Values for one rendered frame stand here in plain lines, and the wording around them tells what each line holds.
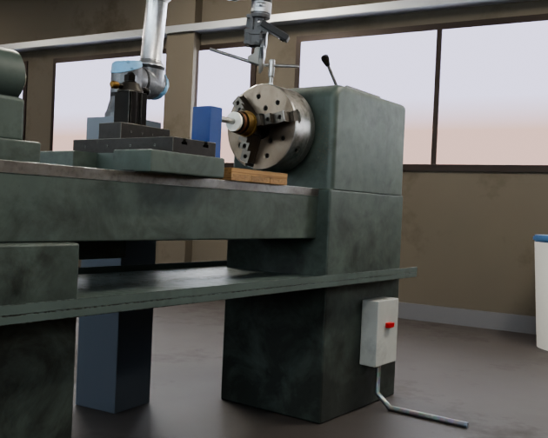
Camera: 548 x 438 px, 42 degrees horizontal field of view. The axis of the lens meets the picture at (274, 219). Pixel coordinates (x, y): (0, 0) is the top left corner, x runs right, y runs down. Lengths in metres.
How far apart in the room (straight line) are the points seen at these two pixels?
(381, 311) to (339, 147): 0.67
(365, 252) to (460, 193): 2.57
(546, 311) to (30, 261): 3.50
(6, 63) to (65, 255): 0.48
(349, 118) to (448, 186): 2.73
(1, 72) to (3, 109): 0.09
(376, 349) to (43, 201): 1.56
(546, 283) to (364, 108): 2.16
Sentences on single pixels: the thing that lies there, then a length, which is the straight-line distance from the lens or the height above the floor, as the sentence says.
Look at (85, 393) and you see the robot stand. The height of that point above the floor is 0.05.
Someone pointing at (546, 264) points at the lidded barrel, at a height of 0.52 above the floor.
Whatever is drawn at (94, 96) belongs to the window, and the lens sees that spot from 7.24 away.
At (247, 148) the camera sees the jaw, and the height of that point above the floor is 1.00.
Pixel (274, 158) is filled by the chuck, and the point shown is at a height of 0.96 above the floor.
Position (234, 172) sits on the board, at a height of 0.89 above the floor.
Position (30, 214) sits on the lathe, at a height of 0.75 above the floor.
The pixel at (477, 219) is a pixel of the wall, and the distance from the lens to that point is 5.32.
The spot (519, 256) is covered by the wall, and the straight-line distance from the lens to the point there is 5.26.
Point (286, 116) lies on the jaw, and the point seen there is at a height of 1.11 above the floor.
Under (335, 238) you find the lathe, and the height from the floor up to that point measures 0.68.
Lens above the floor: 0.78
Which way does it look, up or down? 1 degrees down
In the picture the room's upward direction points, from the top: 3 degrees clockwise
